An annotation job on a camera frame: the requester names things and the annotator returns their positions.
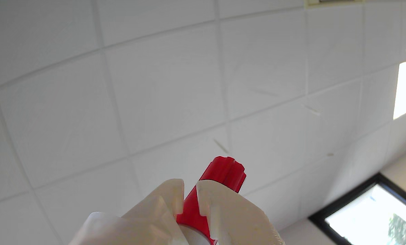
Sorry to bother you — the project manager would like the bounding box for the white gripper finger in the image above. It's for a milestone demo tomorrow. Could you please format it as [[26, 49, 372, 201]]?
[[196, 180, 286, 245], [69, 179, 190, 245]]

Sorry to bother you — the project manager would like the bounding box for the black framed window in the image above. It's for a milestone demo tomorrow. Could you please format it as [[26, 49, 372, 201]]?
[[308, 173, 406, 245]]

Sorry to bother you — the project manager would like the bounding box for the red marker pen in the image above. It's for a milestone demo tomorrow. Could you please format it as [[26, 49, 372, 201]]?
[[176, 156, 247, 245]]

